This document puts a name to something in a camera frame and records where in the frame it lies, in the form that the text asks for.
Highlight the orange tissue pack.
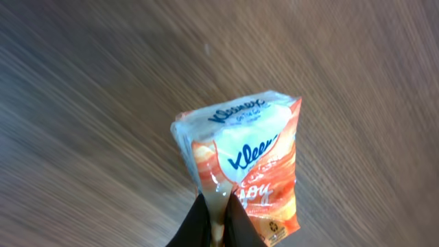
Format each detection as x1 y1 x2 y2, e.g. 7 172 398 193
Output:
171 91 302 246

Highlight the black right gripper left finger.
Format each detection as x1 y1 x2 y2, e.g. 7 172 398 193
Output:
166 194 211 247

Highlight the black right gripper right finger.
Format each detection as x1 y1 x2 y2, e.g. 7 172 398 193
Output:
224 194 266 247

